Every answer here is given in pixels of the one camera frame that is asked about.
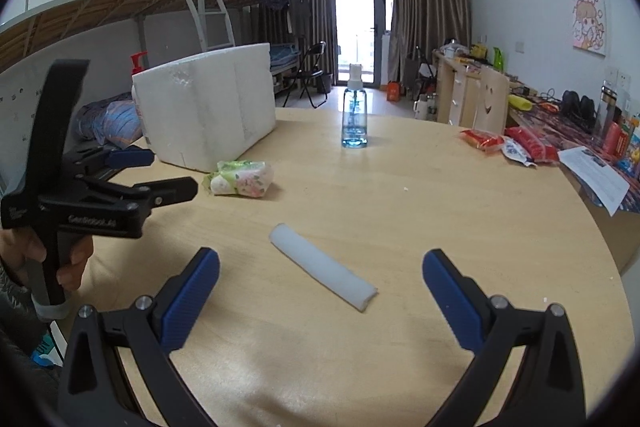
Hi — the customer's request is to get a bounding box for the floral tissue pack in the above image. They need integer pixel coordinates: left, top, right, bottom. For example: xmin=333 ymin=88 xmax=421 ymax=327
xmin=203 ymin=160 xmax=274 ymax=198

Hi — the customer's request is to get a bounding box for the balcony glass door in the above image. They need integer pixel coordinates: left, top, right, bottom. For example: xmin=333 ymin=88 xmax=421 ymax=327
xmin=335 ymin=0 xmax=394 ymax=88

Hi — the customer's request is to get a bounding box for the anime wall picture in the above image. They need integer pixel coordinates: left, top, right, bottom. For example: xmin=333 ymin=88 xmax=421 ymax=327
xmin=572 ymin=0 xmax=608 ymax=56

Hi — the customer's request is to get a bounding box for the white kettle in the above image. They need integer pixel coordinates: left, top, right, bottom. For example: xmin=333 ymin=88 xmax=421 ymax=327
xmin=413 ymin=94 xmax=431 ymax=121

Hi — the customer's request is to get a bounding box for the blue spray bottle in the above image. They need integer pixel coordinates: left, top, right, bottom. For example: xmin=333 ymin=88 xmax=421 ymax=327
xmin=341 ymin=64 xmax=368 ymax=148

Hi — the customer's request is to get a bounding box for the red white snack packet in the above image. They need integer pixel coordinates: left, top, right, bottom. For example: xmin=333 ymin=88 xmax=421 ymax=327
xmin=501 ymin=127 xmax=560 ymax=167

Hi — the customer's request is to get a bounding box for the orange floor container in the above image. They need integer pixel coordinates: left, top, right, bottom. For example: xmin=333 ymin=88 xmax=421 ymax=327
xmin=386 ymin=81 xmax=402 ymax=103

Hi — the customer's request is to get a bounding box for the wooden smiley chair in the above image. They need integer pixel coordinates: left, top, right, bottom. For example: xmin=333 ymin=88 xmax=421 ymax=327
xmin=473 ymin=66 xmax=510 ymax=134

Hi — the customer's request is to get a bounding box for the white lotion pump bottle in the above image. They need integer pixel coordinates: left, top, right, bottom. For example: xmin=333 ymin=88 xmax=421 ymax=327
xmin=130 ymin=51 xmax=148 ymax=77

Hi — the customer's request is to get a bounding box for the white foam roll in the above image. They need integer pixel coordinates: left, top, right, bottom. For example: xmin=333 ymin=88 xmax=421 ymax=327
xmin=269 ymin=223 xmax=378 ymax=312

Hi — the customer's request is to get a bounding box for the metal bunk bed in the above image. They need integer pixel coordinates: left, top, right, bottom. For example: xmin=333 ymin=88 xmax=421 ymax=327
xmin=0 ymin=0 xmax=302 ymax=84

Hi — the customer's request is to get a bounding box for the black folding chair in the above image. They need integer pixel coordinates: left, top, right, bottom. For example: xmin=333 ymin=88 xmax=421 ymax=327
xmin=282 ymin=41 xmax=328 ymax=109

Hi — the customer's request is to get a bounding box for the green bottle on desk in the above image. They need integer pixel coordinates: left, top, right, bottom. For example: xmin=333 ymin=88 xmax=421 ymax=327
xmin=492 ymin=46 xmax=504 ymax=72

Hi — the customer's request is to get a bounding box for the wooden desk with drawers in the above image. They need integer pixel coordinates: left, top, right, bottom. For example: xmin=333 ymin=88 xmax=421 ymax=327
xmin=433 ymin=51 xmax=496 ymax=128

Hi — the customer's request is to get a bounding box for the person left hand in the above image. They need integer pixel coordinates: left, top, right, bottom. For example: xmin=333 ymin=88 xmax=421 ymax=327
xmin=0 ymin=229 xmax=94 ymax=293

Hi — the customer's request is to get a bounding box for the white paper sheet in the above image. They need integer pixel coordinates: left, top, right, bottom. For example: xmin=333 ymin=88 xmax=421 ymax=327
xmin=558 ymin=146 xmax=629 ymax=217

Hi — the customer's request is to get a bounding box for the white styrofoam box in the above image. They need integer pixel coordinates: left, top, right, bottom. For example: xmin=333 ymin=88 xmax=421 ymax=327
xmin=132 ymin=43 xmax=276 ymax=172

